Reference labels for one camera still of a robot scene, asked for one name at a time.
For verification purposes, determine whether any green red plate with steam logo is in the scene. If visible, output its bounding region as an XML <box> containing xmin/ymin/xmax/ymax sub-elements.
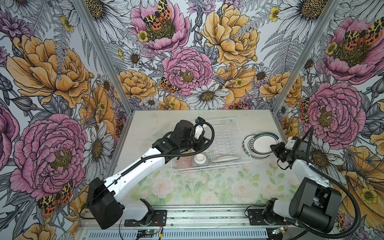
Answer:
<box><xmin>248</xmin><ymin>132</ymin><xmax>280</xmax><ymax>157</ymax></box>

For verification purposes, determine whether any orange sunburst plate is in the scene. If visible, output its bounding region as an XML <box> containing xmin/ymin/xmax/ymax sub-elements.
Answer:
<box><xmin>211</xmin><ymin>156</ymin><xmax>241</xmax><ymax>163</ymax></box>

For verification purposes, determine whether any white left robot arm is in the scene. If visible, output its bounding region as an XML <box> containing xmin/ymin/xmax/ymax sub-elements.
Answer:
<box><xmin>86</xmin><ymin>117</ymin><xmax>215</xmax><ymax>230</ymax></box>

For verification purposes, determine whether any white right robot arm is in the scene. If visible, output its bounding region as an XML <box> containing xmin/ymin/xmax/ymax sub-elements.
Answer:
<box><xmin>264</xmin><ymin>141</ymin><xmax>342</xmax><ymax>234</ymax></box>

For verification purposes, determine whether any pink plastic cup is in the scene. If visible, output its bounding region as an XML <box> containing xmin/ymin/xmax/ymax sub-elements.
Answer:
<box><xmin>177</xmin><ymin>157</ymin><xmax>192</xmax><ymax>170</ymax></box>

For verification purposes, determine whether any white upturned ceramic bowl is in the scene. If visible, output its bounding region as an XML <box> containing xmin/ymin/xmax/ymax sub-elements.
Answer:
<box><xmin>192</xmin><ymin>153</ymin><xmax>209</xmax><ymax>168</ymax></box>

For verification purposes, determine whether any green circuit board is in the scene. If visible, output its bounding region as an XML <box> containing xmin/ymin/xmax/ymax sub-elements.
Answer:
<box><xmin>136</xmin><ymin>230</ymin><xmax>164</xmax><ymax>240</ymax></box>

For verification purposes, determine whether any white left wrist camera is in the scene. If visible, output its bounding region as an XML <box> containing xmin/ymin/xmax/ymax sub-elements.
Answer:
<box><xmin>194</xmin><ymin>117</ymin><xmax>205</xmax><ymax>142</ymax></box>

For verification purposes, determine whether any black corrugated cable left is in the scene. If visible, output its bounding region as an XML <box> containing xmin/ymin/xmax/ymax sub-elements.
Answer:
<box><xmin>119</xmin><ymin>116</ymin><xmax>216</xmax><ymax>178</ymax></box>

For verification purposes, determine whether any white wire dish rack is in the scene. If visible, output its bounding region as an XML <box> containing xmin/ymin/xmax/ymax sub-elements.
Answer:
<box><xmin>171</xmin><ymin>118</ymin><xmax>252</xmax><ymax>173</ymax></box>

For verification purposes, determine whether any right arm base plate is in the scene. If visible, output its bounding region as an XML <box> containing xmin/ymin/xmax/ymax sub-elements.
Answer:
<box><xmin>247</xmin><ymin>209</ymin><xmax>286</xmax><ymax>226</ymax></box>

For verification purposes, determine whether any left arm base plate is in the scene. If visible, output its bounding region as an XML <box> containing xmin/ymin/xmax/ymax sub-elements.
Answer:
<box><xmin>124</xmin><ymin>210</ymin><xmax>168</xmax><ymax>227</ymax></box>

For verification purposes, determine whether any aluminium front rail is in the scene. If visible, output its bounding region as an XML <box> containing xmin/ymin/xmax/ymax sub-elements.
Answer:
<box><xmin>76</xmin><ymin>205</ymin><xmax>319</xmax><ymax>240</ymax></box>

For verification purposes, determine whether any aluminium corner post right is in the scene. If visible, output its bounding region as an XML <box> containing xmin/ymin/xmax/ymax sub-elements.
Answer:
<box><xmin>272</xmin><ymin>0</ymin><xmax>341</xmax><ymax>115</ymax></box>

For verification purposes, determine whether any aluminium corner post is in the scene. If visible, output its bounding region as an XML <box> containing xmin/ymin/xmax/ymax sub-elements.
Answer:
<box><xmin>272</xmin><ymin>0</ymin><xmax>341</xmax><ymax>115</ymax></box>
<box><xmin>74</xmin><ymin>1</ymin><xmax>134</xmax><ymax>116</ymax></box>

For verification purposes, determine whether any aluminium corner post left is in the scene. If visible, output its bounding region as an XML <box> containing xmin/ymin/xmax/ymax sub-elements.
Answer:
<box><xmin>74</xmin><ymin>1</ymin><xmax>134</xmax><ymax>116</ymax></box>

